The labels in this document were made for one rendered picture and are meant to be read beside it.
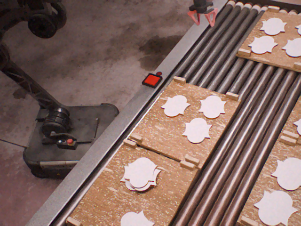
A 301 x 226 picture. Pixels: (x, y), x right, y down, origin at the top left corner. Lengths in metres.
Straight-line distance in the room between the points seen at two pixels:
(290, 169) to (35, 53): 2.95
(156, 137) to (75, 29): 2.62
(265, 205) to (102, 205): 0.59
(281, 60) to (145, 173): 0.90
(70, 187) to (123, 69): 1.99
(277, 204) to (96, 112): 1.67
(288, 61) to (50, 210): 1.26
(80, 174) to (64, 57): 2.28
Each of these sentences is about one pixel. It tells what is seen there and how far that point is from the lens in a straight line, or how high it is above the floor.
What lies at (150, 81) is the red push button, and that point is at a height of 0.93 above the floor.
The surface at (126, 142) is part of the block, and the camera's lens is 1.61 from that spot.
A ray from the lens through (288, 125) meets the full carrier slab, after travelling 1.68.
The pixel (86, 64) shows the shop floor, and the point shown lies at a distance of 3.62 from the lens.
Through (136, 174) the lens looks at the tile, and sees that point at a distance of 1.49.
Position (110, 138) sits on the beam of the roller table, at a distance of 1.70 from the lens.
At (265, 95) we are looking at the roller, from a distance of 1.81.
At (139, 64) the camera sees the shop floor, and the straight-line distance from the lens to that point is 3.46.
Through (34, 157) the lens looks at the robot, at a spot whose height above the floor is 0.24.
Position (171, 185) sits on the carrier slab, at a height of 0.94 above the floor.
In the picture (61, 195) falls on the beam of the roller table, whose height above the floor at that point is 0.91.
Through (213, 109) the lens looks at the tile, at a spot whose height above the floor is 0.95.
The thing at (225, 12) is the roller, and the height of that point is 0.92.
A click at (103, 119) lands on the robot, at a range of 2.73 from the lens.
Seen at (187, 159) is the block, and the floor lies 0.96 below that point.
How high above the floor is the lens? 2.20
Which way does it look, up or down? 47 degrees down
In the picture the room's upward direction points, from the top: 11 degrees counter-clockwise
